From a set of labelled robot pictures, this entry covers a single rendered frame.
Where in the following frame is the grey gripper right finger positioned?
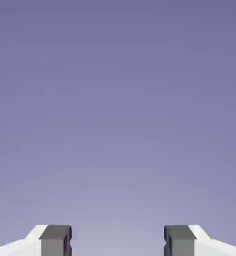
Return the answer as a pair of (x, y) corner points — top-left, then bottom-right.
(163, 224), (236, 256)

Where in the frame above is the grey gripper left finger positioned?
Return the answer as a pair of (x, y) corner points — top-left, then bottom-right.
(0, 224), (73, 256)

